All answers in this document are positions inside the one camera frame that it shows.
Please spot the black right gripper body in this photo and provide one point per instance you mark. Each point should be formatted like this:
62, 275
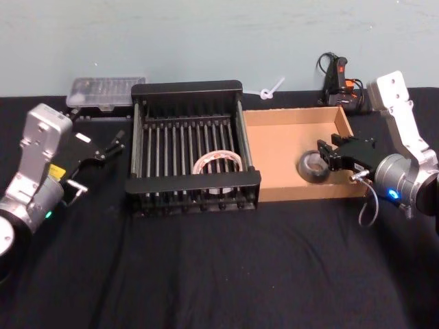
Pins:
358, 154

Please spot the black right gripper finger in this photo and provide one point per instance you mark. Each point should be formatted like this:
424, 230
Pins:
343, 139
329, 157

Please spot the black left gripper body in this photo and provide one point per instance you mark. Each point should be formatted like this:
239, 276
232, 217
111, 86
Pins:
82, 150

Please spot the roll of silver tape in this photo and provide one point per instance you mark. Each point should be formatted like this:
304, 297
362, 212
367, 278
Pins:
305, 174

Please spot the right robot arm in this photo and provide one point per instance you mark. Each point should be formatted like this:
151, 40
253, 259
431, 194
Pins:
394, 174

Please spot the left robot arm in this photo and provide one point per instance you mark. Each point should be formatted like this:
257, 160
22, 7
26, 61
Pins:
41, 198

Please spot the clear plastic case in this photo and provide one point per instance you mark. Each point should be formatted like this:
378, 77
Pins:
103, 90

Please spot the shallow brown cardboard tray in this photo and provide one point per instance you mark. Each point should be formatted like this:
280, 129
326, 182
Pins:
274, 154

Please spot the black rack with steel bars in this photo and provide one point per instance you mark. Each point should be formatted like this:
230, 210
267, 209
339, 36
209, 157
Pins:
187, 88

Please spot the black table cloth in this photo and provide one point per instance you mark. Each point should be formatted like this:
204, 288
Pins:
219, 267

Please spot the plain pale wall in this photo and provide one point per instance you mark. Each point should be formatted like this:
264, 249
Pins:
205, 34

